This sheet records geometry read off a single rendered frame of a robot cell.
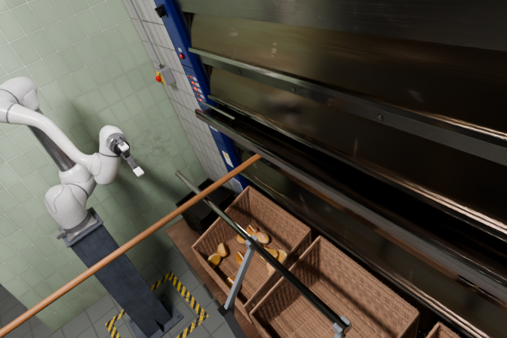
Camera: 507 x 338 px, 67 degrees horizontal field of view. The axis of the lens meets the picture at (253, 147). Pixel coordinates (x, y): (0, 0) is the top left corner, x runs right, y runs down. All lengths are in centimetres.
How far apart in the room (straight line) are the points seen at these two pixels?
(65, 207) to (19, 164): 64
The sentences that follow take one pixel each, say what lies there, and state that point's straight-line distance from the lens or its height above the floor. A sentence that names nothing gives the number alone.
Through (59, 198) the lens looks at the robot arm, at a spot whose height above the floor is 124.
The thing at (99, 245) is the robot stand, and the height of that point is 88.
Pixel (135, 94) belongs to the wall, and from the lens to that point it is 282.
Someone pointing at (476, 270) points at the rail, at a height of 144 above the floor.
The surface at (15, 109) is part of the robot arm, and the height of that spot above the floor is 176.
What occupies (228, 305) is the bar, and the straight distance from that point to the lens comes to 165.
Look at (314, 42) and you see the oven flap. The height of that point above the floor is 184.
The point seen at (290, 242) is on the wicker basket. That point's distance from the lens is 214.
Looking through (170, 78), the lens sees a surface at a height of 144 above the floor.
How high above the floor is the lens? 226
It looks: 33 degrees down
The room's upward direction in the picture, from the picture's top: 20 degrees counter-clockwise
